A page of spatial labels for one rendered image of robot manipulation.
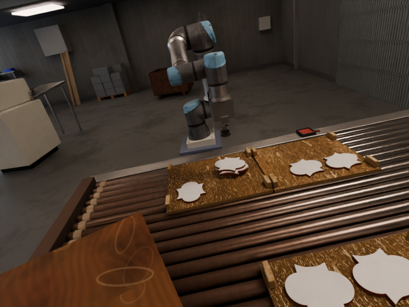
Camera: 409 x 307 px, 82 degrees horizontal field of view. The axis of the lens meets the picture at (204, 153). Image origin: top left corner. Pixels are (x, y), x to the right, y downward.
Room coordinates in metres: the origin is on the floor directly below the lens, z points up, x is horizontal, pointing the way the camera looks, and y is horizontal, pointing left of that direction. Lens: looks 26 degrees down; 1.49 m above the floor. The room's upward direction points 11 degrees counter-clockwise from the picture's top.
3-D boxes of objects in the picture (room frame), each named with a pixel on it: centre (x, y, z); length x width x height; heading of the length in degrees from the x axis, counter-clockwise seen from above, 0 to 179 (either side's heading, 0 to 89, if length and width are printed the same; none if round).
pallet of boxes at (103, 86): (9.43, 2.92, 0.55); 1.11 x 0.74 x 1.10; 85
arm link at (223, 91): (0.91, -0.10, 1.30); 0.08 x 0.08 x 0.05
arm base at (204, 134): (1.46, 0.01, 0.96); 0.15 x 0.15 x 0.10
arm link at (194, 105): (1.46, 0.01, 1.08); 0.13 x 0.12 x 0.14; 90
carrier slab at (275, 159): (0.89, -0.44, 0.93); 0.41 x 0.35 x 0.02; 90
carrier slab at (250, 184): (0.89, -0.02, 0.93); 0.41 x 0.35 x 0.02; 91
